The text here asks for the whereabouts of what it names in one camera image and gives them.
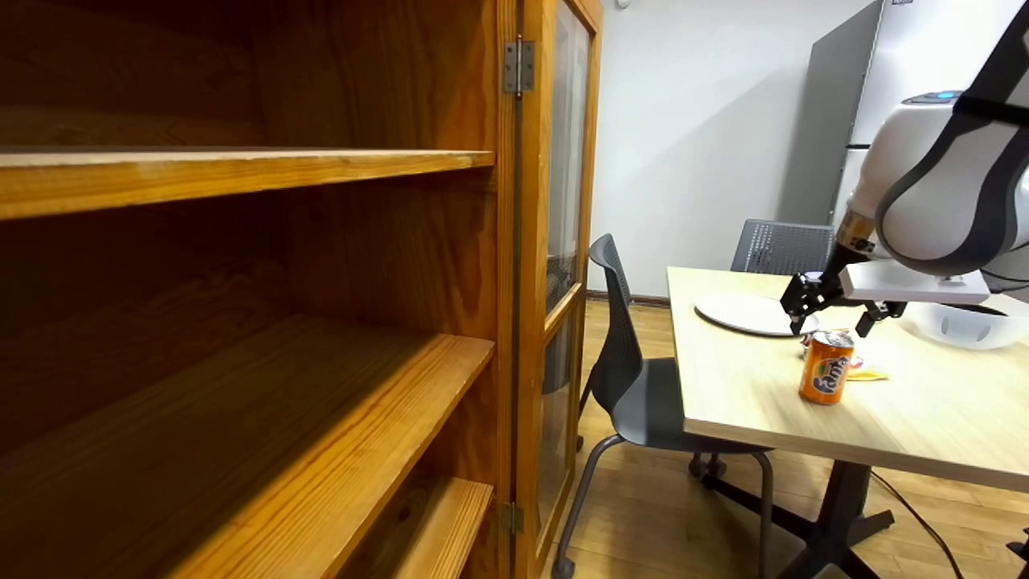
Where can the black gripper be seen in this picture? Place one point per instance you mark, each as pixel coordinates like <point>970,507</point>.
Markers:
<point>823,284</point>

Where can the orange Fanta soda can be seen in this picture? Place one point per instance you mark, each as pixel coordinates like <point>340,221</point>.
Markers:
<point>829,370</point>

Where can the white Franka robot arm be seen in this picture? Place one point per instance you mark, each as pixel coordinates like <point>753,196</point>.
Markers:
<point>953,173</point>

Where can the yellow red chips bag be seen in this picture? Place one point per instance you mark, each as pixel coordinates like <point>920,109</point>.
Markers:
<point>871,374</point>

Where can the grey striped-back chair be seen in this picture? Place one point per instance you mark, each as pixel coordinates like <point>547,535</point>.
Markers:
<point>783,246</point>

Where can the grey round plate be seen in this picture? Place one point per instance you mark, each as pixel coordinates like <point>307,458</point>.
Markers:
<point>741,315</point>

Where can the translucent white bowl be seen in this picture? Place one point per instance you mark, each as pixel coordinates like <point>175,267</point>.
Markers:
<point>965,325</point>

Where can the grey partition panel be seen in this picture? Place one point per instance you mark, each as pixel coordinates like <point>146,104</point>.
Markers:
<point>823,129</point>

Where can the black table base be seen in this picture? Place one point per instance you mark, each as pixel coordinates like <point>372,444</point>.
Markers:
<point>838,515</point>

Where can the dark grey plastic chair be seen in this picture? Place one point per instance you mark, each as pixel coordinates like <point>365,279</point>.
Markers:
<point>631,386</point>

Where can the wide glass cabinet door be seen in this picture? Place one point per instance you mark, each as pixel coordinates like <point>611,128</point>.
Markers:
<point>567,267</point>

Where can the metal door hinge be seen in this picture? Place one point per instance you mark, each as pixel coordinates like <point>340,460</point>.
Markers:
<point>513,518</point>
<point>520,69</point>

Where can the wooden bookshelf cabinet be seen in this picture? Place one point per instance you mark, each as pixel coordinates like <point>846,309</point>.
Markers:
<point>268,374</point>

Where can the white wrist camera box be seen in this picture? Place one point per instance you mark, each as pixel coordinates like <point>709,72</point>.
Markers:
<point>910,282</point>

